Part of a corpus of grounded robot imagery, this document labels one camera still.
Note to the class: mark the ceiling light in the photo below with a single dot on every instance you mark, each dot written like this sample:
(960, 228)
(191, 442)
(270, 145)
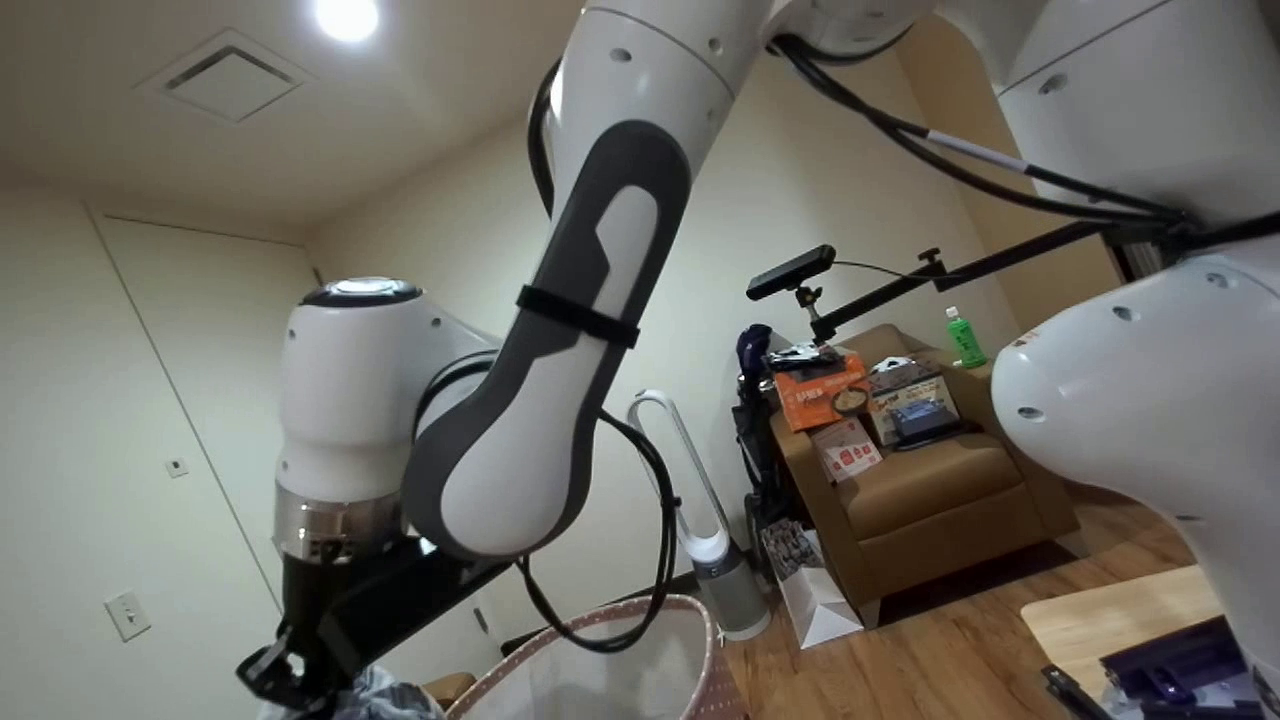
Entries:
(345, 22)

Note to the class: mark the wall power outlet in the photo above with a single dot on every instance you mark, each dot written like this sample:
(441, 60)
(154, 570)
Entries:
(124, 617)

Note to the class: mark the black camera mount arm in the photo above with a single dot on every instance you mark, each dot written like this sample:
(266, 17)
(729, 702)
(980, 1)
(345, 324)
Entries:
(946, 276)

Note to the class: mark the orange box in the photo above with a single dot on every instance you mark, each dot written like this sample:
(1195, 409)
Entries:
(819, 396)

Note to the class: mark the pink polka dot laundry bin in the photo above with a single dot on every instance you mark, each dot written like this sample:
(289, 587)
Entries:
(668, 675)

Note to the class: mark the black stereo camera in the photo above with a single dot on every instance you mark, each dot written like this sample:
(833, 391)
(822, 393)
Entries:
(795, 274)

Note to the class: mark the blue picture box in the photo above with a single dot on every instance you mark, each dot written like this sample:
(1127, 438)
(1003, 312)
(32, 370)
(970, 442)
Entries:
(913, 409)

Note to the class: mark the red white box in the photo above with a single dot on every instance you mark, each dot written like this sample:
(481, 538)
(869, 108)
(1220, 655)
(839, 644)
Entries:
(845, 450)

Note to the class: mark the blue plaid pajama pants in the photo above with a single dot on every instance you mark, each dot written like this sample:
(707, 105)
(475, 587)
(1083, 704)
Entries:
(384, 699)

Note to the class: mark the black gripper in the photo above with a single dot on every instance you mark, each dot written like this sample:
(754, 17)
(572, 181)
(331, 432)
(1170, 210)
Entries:
(342, 617)

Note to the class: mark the brown armchair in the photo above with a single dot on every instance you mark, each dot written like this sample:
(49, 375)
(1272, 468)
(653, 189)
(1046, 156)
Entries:
(925, 510)

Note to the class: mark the white door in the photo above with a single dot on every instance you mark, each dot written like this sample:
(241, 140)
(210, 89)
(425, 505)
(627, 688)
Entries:
(213, 312)

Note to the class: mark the white bladeless tower fan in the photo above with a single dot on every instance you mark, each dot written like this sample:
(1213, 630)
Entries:
(721, 573)

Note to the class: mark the green plastic bottle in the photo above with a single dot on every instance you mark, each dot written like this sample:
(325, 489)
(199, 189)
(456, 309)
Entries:
(965, 339)

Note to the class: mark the white plastic bag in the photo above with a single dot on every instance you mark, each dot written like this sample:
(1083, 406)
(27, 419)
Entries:
(815, 600)

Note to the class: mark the ceiling air vent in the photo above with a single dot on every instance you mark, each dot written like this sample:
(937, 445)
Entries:
(231, 77)

